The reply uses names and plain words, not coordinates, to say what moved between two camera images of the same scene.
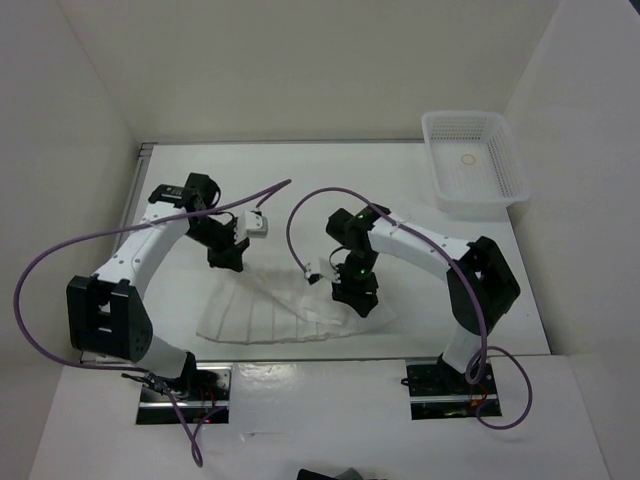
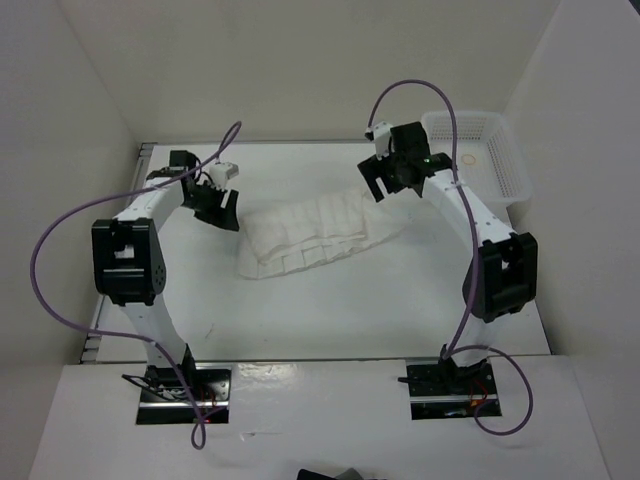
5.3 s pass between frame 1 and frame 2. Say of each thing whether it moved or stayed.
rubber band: stayed
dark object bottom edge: stayed
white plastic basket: stayed
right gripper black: moved
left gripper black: moved
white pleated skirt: moved
